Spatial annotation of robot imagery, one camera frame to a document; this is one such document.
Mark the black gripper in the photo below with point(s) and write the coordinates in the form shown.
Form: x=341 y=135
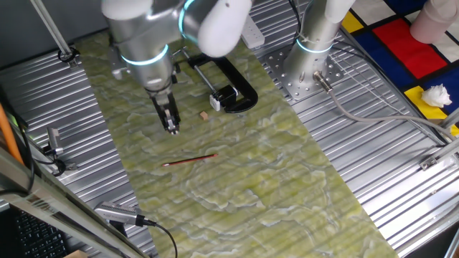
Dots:
x=161 y=96

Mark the red pencil with pink eraser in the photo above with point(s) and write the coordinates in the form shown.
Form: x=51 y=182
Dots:
x=190 y=160

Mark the silver white idle robot arm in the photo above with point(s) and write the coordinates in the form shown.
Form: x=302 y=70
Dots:
x=312 y=32

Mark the silver white working robot arm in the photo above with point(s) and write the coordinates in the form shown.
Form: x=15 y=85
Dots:
x=143 y=36

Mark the black and white pencil sharpener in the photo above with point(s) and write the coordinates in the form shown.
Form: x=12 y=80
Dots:
x=224 y=97

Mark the small wooden cube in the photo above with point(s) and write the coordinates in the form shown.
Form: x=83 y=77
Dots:
x=204 y=115

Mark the black C-clamp with steel screw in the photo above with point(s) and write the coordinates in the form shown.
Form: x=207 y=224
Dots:
x=236 y=80

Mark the green marble pattern mat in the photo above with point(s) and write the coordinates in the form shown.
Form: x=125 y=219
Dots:
x=251 y=179

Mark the white power strip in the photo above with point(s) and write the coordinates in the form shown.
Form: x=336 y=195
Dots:
x=252 y=34

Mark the slanted metal pole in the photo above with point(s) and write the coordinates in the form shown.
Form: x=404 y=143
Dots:
x=54 y=30

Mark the black computer keyboard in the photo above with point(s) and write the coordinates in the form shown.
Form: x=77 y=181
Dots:
x=39 y=236

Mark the colourful checked cloth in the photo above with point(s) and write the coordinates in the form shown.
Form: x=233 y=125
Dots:
x=401 y=50

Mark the crumpled white tissue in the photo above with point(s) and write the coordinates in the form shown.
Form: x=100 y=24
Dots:
x=436 y=96

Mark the pink cylinder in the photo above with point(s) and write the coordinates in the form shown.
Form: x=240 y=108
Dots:
x=432 y=21

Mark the small grey camera on mount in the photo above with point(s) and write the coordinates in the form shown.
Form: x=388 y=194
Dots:
x=54 y=141

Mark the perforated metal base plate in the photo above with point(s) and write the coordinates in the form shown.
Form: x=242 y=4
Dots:
x=276 y=68

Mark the aluminium frame bar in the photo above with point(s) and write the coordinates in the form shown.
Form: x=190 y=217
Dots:
x=54 y=204

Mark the metal corner bracket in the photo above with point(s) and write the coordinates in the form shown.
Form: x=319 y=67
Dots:
x=435 y=157

